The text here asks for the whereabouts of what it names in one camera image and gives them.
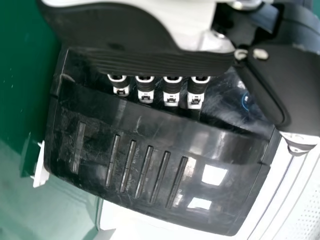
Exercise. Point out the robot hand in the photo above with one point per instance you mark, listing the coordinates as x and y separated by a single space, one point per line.
130 30

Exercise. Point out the white perforated panel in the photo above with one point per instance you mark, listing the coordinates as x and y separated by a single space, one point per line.
310 217

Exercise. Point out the white plastic bracket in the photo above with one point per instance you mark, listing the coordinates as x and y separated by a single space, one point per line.
41 170

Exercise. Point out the black oven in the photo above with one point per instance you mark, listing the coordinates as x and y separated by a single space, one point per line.
150 140

